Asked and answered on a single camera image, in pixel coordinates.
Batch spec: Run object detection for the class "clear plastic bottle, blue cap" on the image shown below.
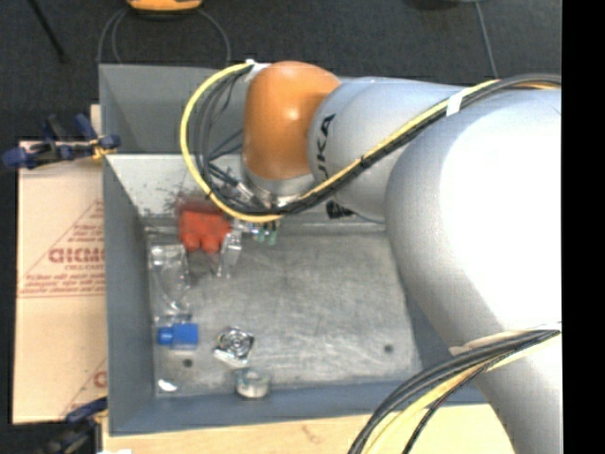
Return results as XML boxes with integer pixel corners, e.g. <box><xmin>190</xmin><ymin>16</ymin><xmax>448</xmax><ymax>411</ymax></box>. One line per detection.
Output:
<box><xmin>148</xmin><ymin>242</ymin><xmax>200</xmax><ymax>350</ymax></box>

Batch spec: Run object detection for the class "grey metal bin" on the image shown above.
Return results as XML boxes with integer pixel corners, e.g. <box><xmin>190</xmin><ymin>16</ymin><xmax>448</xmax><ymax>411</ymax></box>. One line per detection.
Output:
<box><xmin>97</xmin><ymin>62</ymin><xmax>489</xmax><ymax>437</ymax></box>

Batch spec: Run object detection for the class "red plastic toy block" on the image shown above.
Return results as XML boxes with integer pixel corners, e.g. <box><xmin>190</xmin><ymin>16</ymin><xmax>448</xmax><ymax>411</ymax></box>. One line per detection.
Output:
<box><xmin>177</xmin><ymin>198</ymin><xmax>233</xmax><ymax>255</ymax></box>

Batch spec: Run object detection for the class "brown cardboard board, red print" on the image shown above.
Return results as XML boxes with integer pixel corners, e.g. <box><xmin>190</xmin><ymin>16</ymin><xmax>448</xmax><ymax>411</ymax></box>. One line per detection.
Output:
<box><xmin>11</xmin><ymin>139</ymin><xmax>110</xmax><ymax>425</ymax></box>

